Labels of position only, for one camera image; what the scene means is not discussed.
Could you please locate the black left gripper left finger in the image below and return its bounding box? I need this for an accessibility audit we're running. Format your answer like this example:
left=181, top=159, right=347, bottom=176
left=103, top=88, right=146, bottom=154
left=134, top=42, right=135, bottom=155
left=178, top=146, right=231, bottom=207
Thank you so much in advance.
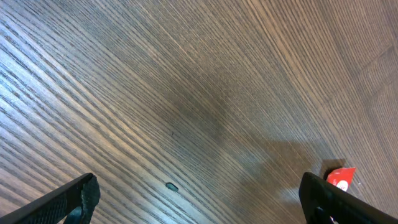
left=1, top=173, right=101, bottom=224

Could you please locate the red stick sachet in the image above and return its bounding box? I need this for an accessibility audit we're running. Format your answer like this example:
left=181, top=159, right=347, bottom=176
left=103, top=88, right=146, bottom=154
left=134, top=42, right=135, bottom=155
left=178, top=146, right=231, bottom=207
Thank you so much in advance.
left=326, top=167, right=356, bottom=192

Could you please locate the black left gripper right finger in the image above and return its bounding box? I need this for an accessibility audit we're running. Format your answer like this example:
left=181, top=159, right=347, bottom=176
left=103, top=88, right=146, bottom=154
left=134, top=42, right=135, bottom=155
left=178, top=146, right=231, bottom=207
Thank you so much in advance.
left=298, top=172, right=397, bottom=224

